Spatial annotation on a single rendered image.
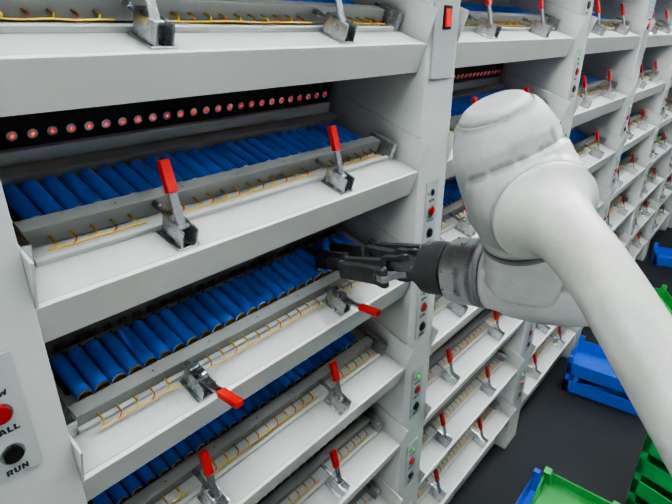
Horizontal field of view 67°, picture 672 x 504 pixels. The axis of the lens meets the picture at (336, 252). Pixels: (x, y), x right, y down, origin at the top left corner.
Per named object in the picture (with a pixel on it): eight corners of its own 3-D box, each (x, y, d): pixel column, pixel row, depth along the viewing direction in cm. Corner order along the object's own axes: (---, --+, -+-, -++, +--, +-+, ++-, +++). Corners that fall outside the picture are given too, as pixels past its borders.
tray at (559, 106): (553, 135, 137) (579, 85, 129) (437, 182, 95) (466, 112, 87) (488, 104, 146) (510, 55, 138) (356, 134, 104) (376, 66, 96)
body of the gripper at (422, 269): (464, 234, 71) (408, 230, 77) (433, 252, 65) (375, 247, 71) (468, 284, 73) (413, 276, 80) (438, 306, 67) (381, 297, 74)
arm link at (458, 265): (472, 251, 61) (429, 247, 65) (477, 320, 64) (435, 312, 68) (504, 230, 68) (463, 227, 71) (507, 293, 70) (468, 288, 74)
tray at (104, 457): (403, 296, 96) (421, 256, 91) (83, 504, 54) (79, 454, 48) (327, 239, 105) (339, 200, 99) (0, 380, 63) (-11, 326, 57)
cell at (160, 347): (143, 326, 69) (171, 357, 66) (130, 332, 67) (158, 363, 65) (143, 317, 68) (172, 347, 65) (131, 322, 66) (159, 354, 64)
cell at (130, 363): (114, 339, 66) (142, 372, 63) (100, 346, 65) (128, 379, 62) (114, 329, 65) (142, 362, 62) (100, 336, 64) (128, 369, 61)
